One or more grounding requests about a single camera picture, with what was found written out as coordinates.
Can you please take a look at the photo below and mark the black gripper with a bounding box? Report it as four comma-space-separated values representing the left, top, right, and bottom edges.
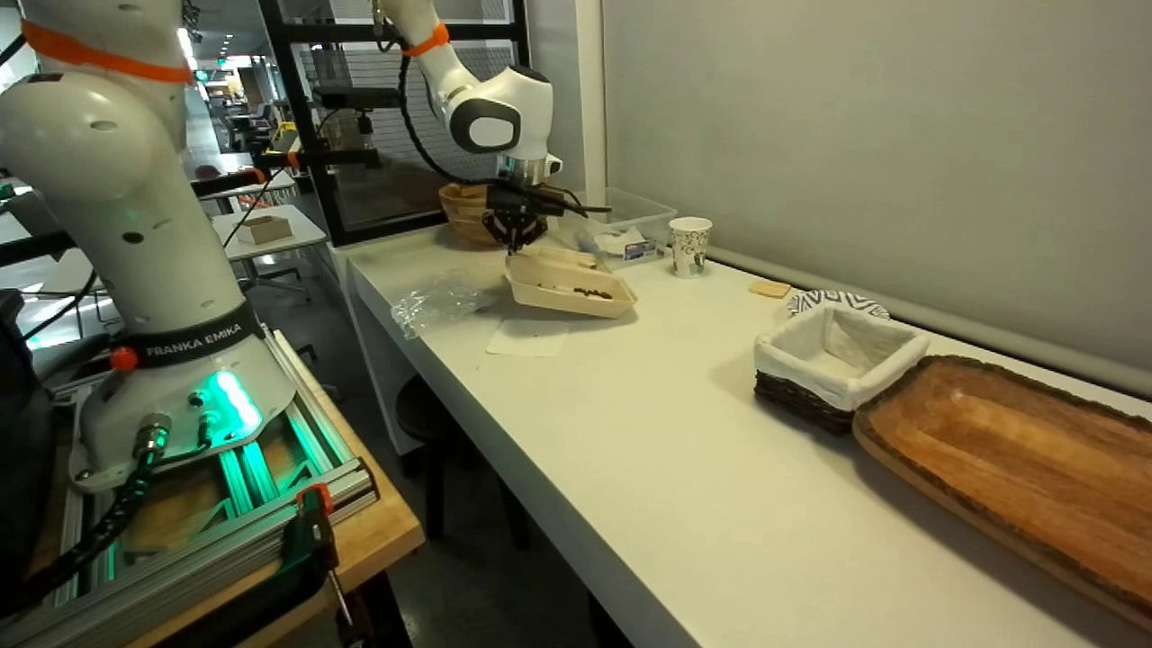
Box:
482, 174, 568, 256

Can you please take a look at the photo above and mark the beige compartment lunch pack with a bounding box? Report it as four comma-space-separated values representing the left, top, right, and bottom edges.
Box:
502, 235, 641, 322

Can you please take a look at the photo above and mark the woven wicker bowl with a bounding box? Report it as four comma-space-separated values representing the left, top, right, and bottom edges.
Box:
436, 176, 510, 250

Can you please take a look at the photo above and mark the crumpled clear plastic wrap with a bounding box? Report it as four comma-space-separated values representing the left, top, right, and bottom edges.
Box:
389, 285, 486, 343

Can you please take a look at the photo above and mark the clear plastic container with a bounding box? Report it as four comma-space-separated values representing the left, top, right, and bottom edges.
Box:
557, 189, 681, 262

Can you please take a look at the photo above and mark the patterned paper cup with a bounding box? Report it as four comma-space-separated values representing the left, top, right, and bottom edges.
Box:
666, 212, 718, 282

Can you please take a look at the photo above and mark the small white side table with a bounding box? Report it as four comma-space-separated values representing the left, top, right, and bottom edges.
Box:
213, 202, 333, 262

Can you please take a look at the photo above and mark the white bowl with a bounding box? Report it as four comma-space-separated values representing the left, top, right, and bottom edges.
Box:
785, 285, 892, 328

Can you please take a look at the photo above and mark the wooden cart top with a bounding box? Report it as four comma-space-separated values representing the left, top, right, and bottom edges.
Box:
119, 392, 429, 648

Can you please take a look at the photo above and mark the dark basket with white lining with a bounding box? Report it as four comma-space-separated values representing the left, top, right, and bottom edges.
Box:
749, 297, 935, 440

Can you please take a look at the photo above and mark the black clamp with orange tip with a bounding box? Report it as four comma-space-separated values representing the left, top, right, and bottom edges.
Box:
276, 483, 365, 642

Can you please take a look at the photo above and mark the brown wooden tray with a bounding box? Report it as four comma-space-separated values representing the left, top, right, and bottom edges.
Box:
850, 354, 1152, 634

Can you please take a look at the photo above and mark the orange strap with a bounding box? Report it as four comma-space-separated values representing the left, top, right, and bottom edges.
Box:
17, 15, 198, 88
402, 22, 459, 62

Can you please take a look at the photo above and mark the black metal shelf frame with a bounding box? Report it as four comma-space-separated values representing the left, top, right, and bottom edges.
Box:
255, 0, 543, 249

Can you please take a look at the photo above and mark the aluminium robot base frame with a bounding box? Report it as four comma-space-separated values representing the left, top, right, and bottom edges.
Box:
0, 328, 382, 648

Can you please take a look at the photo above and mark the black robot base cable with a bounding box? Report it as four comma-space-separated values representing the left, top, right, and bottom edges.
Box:
0, 409, 172, 603

